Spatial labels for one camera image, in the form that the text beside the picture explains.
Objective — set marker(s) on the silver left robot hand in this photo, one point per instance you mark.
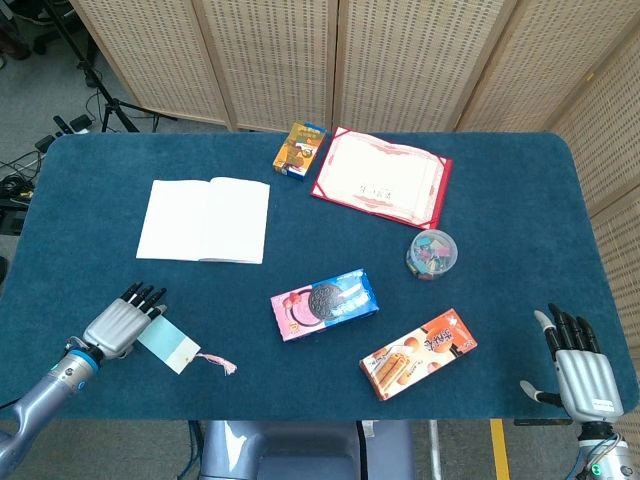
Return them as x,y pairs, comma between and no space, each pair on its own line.
115,327

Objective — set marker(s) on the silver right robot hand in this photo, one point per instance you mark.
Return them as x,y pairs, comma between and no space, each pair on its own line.
587,380

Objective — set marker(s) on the blue bookmark with pink tassel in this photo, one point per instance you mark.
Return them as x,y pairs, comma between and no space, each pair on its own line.
165,342

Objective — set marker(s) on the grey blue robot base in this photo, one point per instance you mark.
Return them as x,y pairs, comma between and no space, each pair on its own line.
300,450

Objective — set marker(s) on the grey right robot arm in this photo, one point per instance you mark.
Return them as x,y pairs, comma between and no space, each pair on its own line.
607,455

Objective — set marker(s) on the dark blue table cloth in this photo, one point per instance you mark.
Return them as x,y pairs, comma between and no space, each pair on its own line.
500,300

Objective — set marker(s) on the open white notebook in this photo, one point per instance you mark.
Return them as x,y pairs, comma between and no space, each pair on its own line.
200,220

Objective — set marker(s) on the white table leg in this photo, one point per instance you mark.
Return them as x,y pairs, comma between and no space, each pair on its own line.
435,450

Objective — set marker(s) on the orange egg roll snack box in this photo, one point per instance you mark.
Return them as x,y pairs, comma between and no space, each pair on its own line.
415,355

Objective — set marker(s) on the black power strip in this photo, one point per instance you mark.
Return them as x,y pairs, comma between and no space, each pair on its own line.
45,143

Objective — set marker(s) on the clear tub of binder clips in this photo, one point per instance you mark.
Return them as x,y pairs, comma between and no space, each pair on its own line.
431,255

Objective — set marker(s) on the blue pink Oreo cookie box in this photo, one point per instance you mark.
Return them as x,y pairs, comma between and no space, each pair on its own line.
325,305

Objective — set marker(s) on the black tripod stand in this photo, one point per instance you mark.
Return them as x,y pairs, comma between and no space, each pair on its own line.
111,107

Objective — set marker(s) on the small orange blue card box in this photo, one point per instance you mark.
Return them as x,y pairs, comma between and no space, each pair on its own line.
299,150

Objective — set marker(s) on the red open certificate folder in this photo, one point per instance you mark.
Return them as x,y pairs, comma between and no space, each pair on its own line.
380,175

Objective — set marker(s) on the woven wooden folding screen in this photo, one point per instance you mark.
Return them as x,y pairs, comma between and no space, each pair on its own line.
280,60

